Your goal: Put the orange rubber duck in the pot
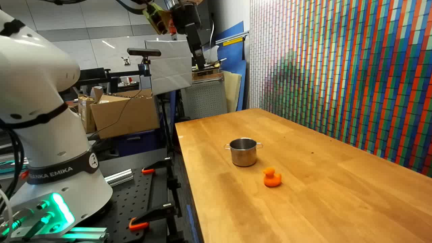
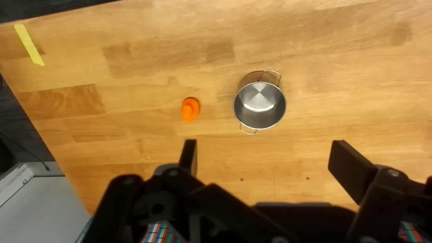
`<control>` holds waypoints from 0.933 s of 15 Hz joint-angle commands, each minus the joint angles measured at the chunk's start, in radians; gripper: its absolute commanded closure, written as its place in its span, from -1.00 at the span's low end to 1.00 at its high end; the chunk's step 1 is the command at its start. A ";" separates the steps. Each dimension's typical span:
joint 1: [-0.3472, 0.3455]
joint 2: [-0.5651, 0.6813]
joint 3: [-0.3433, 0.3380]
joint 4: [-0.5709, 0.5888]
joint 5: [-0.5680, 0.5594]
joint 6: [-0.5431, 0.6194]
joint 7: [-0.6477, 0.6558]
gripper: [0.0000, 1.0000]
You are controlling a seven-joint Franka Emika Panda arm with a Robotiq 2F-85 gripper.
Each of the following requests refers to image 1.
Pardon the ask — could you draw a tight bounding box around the blue board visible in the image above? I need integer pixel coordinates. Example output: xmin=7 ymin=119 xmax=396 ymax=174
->
xmin=217 ymin=20 xmax=249 ymax=112

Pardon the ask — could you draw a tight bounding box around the aluminium extrusion bar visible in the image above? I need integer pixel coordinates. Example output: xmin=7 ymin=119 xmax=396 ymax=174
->
xmin=103 ymin=167 xmax=136 ymax=188

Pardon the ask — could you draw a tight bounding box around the orange rubber duck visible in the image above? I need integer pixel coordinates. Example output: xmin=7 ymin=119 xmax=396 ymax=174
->
xmin=262 ymin=166 xmax=284 ymax=189

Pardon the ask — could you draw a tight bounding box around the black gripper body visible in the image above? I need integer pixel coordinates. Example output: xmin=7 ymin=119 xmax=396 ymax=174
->
xmin=171 ymin=3 xmax=204 ymax=46

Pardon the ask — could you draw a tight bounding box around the brown cardboard box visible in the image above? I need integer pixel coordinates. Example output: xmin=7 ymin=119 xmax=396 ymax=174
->
xmin=80 ymin=88 xmax=163 ymax=140

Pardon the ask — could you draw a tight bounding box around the black camera on tripod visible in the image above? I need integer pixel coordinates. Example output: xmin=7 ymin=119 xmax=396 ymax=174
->
xmin=126 ymin=47 xmax=164 ymax=78

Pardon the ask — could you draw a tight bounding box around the orange handled clamp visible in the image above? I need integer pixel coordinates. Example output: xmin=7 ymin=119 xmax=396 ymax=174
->
xmin=141 ymin=161 xmax=175 ymax=177
xmin=127 ymin=204 xmax=175 ymax=233

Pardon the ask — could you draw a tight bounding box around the grey cabinet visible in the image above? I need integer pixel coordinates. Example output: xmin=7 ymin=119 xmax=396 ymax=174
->
xmin=181 ymin=80 xmax=230 ymax=120

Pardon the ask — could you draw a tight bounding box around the white panel board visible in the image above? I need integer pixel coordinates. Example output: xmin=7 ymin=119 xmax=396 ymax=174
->
xmin=144 ymin=38 xmax=195 ymax=96

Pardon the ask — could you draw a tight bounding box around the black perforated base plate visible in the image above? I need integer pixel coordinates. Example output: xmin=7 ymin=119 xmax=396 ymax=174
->
xmin=80 ymin=166 xmax=177 ymax=243

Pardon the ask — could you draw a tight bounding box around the small steel pot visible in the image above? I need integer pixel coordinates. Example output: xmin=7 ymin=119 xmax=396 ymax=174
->
xmin=225 ymin=136 xmax=264 ymax=169

